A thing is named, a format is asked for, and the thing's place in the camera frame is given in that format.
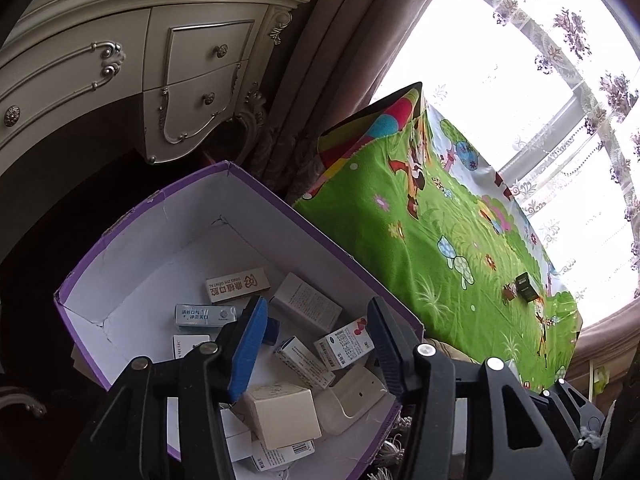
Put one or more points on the white plastic holder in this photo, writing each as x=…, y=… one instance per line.
x=350, y=400

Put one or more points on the green packet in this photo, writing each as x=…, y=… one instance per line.
x=600, y=377

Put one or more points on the small white box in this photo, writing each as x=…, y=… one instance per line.
x=235, y=435
x=190, y=345
x=285, y=457

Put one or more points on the white lace curtain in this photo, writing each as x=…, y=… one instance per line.
x=565, y=35

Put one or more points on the white box with teal face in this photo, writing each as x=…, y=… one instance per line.
x=300, y=360

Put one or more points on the cream carved dresser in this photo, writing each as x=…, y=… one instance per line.
x=75, y=85

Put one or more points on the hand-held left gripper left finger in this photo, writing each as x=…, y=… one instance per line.
x=247, y=350

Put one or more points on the white cube box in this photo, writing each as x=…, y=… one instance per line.
x=285, y=422

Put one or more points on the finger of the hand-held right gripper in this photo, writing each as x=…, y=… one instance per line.
x=580, y=410

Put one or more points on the green cartoon printed tablecloth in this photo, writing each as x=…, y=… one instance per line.
x=425, y=240

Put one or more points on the black box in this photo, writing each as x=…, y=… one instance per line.
x=527, y=287

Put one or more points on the white medicine box red print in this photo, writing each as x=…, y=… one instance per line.
x=342, y=345

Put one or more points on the beige box with logo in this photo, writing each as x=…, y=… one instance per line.
x=235, y=285

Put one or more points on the white and blue box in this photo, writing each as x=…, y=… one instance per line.
x=200, y=317

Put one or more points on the purple cardboard box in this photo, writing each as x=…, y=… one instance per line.
x=165, y=260

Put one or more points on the white box with printed text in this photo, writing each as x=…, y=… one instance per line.
x=305, y=302

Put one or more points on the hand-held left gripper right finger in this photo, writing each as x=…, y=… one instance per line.
x=385, y=345

